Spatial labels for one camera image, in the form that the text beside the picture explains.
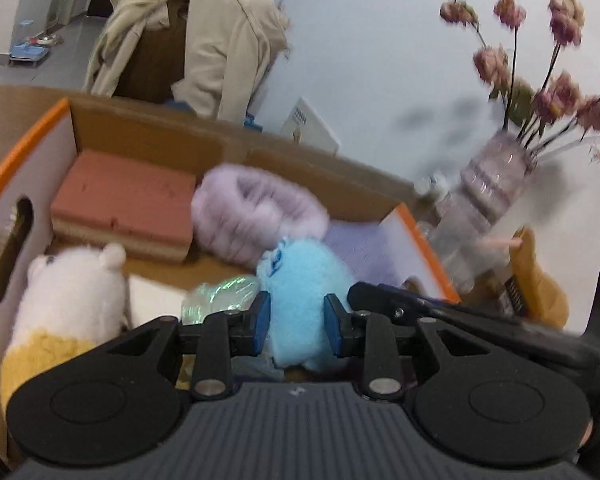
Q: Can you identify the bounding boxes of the white and yellow plush toy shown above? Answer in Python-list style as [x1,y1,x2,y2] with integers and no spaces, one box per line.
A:
[0,242,130,413]

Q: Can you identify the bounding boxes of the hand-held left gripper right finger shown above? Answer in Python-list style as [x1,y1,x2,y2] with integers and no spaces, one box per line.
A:
[324,293,531,402]

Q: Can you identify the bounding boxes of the red cardboard box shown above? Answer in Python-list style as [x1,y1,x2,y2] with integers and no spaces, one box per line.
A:
[0,84,463,473]

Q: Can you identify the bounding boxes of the beige coat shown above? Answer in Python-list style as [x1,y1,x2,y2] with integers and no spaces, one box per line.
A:
[82,0,292,123]

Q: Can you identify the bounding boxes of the brown chair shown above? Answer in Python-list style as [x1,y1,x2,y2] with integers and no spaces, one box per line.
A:
[114,0,191,106]

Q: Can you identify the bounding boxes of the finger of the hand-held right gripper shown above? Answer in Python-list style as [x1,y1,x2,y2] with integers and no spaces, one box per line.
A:
[347,282,599,372]

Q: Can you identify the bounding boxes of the white standing card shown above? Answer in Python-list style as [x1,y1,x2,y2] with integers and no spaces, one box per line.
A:
[280,97,342,157]

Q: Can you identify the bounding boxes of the pink glass vase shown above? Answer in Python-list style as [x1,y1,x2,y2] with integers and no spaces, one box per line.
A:
[459,130,539,226]

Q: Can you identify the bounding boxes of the blue fluffy plush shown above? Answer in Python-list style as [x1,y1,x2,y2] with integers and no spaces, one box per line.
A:
[256,238,357,372]

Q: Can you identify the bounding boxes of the purple fluffy headband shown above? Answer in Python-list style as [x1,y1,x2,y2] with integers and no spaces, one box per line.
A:
[190,162,331,267]

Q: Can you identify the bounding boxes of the iridescent plastic bag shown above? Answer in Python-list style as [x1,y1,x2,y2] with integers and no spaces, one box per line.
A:
[181,275,262,328]

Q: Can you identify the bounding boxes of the dried pink roses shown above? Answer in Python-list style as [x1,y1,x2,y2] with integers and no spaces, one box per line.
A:
[439,0,600,165]

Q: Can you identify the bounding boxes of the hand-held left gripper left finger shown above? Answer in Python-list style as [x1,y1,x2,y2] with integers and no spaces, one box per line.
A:
[97,291,271,401]

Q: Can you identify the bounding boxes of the brown sponge block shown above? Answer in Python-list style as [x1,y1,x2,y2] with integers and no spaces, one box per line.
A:
[50,149,198,264]

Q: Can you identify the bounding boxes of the plastic bottle vase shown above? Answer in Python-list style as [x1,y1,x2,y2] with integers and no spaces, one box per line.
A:
[414,175,496,295]

